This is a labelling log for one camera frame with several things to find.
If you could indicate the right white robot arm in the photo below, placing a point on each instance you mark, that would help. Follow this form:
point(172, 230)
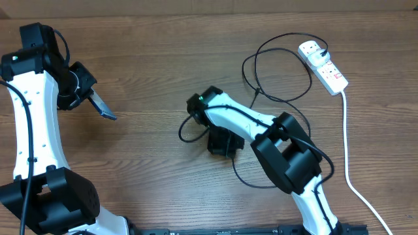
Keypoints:
point(286, 153)

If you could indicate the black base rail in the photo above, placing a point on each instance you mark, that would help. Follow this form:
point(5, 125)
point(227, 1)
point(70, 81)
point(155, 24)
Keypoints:
point(344, 229)

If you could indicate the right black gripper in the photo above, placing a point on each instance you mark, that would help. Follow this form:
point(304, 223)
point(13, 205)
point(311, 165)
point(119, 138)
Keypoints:
point(230, 149)

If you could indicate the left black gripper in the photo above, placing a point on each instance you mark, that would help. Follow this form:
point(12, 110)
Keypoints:
point(87, 79)

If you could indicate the black smartphone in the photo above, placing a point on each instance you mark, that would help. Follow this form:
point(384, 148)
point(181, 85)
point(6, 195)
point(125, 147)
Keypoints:
point(100, 106)

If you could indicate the white power strip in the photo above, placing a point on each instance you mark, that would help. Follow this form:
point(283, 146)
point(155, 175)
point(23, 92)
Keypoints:
point(328, 74)

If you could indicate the white charger plug adapter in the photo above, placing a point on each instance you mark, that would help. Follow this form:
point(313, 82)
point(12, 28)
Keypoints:
point(318, 58)

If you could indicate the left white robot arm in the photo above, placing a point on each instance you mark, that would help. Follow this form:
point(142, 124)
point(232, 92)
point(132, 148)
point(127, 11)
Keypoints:
point(46, 195)

